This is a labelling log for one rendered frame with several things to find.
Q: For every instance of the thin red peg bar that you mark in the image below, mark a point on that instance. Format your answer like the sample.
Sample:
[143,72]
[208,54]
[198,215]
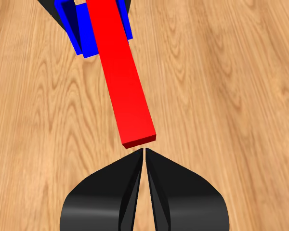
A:
[120,72]

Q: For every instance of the blue hollow socket block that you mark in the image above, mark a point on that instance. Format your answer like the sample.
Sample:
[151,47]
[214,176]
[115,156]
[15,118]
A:
[86,36]

